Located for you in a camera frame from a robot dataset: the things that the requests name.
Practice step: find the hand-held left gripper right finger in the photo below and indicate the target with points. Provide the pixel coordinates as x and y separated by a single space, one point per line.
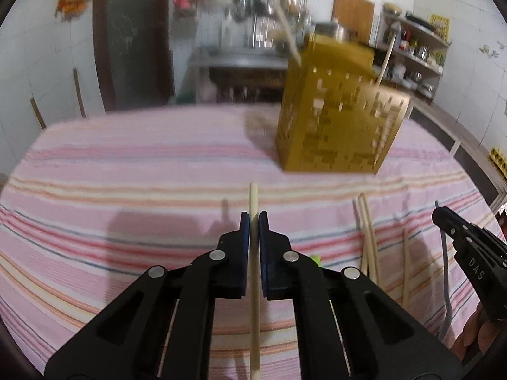
263 257

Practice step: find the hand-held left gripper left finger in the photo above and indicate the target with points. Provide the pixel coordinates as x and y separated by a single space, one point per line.
245 253

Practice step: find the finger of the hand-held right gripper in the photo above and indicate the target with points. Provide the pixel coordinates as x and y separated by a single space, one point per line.
447 221

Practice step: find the grey thin stick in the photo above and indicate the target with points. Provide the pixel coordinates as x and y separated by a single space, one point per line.
446 285

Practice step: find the green plastic utensil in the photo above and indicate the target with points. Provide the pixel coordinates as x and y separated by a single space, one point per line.
315 260

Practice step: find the wooden chopstick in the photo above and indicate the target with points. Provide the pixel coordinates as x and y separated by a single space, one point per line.
287 33
366 221
357 213
386 59
405 265
254 198

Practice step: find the yellow perforated utensil holder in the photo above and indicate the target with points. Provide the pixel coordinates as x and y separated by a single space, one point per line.
328 126

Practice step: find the person's right hand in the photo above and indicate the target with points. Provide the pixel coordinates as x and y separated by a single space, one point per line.
467 336

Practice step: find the pink striped tablecloth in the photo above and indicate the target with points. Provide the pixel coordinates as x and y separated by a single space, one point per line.
138 206

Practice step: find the steel sink counter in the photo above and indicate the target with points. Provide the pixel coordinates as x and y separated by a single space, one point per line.
237 61

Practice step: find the black frying pan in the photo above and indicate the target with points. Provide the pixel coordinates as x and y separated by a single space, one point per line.
418 19

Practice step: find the bowl on shelf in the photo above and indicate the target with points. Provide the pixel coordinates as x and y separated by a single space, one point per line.
392 8

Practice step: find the steel cooking pot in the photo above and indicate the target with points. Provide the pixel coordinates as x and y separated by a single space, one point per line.
330 31

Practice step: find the wooden cutting board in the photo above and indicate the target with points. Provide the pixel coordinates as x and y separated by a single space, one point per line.
352 12

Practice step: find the brown frosted glass door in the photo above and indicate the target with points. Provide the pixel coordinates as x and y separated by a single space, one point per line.
134 47

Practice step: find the corner wall shelf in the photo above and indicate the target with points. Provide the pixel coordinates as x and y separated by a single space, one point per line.
420 51

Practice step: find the wall hooks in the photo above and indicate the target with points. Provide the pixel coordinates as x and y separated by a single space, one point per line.
489 49

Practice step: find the yellow wall poster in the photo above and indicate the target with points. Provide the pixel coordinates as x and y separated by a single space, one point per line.
440 27

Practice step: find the wooden stick against wall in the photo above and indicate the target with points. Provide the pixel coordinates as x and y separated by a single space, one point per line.
38 114
79 95

